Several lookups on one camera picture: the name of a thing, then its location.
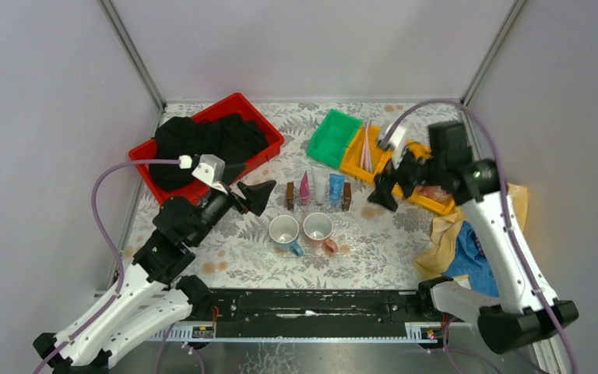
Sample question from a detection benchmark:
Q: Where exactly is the white ceramic cup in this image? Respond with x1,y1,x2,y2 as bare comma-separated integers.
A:
269,215,304,257

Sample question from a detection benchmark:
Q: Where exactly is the green plastic bin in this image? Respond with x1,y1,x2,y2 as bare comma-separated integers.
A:
307,109,362,168

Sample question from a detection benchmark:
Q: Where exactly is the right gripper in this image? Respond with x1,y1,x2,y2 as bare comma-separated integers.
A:
367,139,445,212

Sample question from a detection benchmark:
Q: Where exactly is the black cloth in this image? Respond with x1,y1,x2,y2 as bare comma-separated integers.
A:
154,113,269,164

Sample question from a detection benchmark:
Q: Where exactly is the red plastic bin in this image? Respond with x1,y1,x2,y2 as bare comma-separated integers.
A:
128,93,284,203

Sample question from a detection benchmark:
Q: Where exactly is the pink glossy mug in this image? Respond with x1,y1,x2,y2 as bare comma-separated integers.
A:
417,186,451,202

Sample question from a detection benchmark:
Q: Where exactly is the pink patterned cup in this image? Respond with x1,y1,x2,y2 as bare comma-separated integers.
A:
303,212,339,253

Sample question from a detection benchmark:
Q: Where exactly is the yellow cloth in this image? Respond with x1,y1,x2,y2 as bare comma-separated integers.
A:
414,184,529,280

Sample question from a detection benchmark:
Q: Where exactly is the orange bin with toothpastes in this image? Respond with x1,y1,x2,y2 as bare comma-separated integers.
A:
375,140,430,199

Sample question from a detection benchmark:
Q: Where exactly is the blue toothpaste tube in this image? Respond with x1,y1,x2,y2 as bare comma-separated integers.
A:
329,173,346,206

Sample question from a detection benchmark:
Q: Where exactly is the pink toothpaste tube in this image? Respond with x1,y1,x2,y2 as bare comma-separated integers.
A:
299,171,311,206

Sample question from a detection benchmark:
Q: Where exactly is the pink toothbrush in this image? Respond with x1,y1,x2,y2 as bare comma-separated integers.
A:
359,119,373,173

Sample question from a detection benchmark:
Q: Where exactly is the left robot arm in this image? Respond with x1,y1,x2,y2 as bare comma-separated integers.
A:
33,154,276,373

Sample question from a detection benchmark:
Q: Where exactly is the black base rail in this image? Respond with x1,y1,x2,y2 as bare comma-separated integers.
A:
171,288,444,344

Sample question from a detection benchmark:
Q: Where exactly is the blue cloth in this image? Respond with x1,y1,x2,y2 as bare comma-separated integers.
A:
442,221,499,297

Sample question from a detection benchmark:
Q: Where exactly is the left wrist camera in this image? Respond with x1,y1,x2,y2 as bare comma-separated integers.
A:
178,154,227,194

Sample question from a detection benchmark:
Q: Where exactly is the clear acrylic toiletry tray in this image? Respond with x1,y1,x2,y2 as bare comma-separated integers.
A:
283,182,353,213

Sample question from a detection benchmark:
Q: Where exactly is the white toothpaste tube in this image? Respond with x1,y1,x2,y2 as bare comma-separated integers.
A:
311,166,329,205

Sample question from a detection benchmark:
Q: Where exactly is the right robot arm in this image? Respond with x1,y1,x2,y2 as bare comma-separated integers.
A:
368,121,579,354

